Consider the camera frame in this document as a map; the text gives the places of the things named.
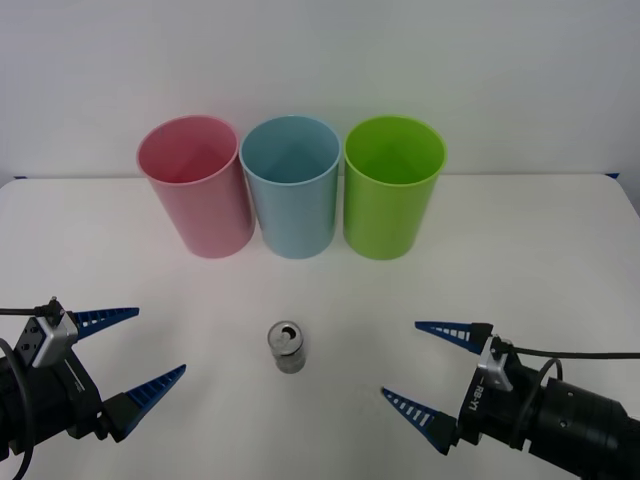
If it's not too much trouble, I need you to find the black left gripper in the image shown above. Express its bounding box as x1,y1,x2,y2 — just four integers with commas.
24,306,188,445

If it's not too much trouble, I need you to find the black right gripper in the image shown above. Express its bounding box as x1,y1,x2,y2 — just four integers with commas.
380,321,542,457

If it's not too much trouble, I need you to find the silver-topped dark drink can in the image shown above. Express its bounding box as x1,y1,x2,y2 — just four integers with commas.
266,319,307,376

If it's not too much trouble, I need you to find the pink plastic bin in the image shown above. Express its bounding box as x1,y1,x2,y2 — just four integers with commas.
135,114,257,260

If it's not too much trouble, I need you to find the green plastic bin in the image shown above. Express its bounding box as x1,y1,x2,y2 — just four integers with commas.
342,114,448,261

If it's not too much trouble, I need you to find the pale blue plastic bin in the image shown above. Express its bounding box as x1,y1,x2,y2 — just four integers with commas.
238,115,344,260

